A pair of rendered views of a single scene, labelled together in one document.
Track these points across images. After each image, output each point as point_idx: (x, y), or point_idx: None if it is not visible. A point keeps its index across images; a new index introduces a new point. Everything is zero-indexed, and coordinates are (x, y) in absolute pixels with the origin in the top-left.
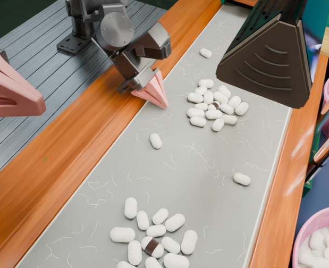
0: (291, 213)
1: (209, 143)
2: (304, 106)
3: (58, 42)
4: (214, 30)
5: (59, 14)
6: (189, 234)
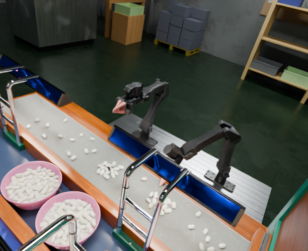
0: (103, 203)
1: (141, 196)
2: (153, 240)
3: (212, 171)
4: (225, 230)
5: (235, 174)
6: (107, 175)
